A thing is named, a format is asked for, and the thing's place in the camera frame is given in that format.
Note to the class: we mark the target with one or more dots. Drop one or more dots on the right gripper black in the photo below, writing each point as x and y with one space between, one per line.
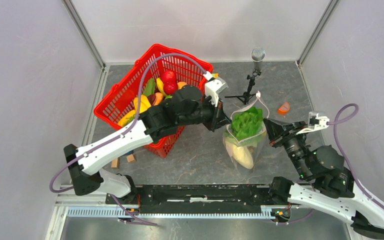
274 129

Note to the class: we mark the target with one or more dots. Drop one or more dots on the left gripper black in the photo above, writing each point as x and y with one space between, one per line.
219 116

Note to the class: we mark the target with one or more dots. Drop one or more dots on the napa cabbage toy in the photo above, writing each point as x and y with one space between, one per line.
247 128

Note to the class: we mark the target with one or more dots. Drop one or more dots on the clear zip top bag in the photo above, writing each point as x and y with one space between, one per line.
258 102

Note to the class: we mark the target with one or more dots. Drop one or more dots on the white long radish toy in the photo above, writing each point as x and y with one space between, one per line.
240 154

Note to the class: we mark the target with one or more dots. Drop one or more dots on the small red apple toy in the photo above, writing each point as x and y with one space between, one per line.
170 88

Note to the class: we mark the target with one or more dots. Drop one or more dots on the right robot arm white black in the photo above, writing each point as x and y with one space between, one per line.
334 189

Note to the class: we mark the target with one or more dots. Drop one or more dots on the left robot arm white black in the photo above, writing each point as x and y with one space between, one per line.
187 106

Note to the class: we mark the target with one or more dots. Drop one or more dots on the orange slice toy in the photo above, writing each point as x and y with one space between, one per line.
284 108

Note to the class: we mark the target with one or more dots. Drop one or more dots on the orange peach toy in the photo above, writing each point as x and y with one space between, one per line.
181 84

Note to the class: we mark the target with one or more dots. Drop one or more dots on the orange sweet potato toy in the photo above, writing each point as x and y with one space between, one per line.
155 98

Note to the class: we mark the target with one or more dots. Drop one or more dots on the microphone on black tripod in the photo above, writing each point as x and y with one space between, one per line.
257 55

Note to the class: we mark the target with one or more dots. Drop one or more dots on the yellow banana bunch toy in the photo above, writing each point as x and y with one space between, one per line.
141 103

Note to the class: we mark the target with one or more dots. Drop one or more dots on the green cucumber toy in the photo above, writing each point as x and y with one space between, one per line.
149 88

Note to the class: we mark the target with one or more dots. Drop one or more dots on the yellow mango toy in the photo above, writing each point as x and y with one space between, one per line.
128 118

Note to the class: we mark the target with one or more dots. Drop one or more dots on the wooden block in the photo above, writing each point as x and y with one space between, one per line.
115 163
131 158

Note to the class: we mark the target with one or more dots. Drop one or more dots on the red plastic basket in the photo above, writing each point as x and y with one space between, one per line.
119 101

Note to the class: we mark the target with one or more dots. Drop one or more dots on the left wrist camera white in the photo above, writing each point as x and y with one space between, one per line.
213 87

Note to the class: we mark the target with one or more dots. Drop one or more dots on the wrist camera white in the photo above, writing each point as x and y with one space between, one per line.
317 121
213 87

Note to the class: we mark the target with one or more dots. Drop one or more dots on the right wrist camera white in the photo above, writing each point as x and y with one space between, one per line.
317 121

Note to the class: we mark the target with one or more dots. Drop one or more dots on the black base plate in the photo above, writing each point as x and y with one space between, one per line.
201 199

